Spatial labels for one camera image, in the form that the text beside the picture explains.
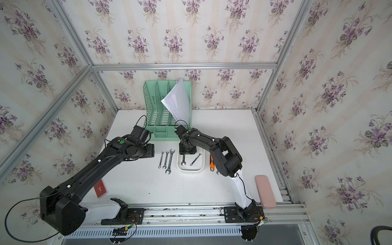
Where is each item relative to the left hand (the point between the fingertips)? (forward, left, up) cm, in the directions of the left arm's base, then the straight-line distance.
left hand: (151, 152), depth 80 cm
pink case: (-20, -61, -11) cm, 65 cm away
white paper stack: (+31, -13, +9) cm, 35 cm away
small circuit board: (-33, +12, -17) cm, 39 cm away
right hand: (+8, -18, -14) cm, 24 cm away
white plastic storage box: (+1, -23, -13) cm, 27 cm away
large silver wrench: (+8, -8, -14) cm, 19 cm away
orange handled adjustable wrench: (-1, -34, -13) cm, 36 cm away
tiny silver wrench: (-1, -21, -13) cm, 25 cm away
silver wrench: (-1, -2, -15) cm, 15 cm away
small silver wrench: (-1, -6, -14) cm, 16 cm away
